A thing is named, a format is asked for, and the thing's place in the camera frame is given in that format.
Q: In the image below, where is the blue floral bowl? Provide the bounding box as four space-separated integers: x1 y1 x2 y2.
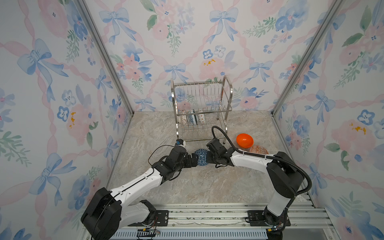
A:
187 110 198 126

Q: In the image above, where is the red geometric pattern bowl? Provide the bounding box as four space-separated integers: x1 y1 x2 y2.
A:
249 145 269 155

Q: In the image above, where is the blue geometric pattern bowl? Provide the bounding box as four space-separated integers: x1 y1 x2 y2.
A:
194 149 208 166

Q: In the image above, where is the aluminium corner post right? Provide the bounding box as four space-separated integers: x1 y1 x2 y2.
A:
271 0 344 117

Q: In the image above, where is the aluminium corner post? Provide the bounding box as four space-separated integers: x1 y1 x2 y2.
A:
271 0 344 117
74 0 134 117

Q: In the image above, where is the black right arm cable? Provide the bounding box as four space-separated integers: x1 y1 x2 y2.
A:
211 125 313 208

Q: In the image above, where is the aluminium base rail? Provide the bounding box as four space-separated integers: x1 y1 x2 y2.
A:
112 199 340 240

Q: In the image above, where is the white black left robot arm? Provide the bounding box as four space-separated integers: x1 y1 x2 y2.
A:
81 144 199 240

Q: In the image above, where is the maroon white pattern bowl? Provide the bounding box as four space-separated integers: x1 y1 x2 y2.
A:
181 112 189 126

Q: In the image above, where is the aluminium corner post left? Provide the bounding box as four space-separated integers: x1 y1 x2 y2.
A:
74 0 134 117

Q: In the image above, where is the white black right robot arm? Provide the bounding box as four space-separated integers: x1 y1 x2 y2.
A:
207 139 308 230

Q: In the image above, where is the orange plastic bowl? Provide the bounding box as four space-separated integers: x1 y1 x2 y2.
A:
236 133 254 149

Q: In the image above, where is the green pattern bowl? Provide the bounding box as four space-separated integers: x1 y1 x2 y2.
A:
198 113 206 125

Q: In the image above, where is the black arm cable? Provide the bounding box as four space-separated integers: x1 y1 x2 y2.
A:
211 125 313 208
147 144 181 181

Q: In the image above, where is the steel wire dish rack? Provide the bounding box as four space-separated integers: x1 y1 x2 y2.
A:
171 75 234 142

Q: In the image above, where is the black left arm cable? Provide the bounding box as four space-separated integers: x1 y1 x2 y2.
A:
147 144 181 181

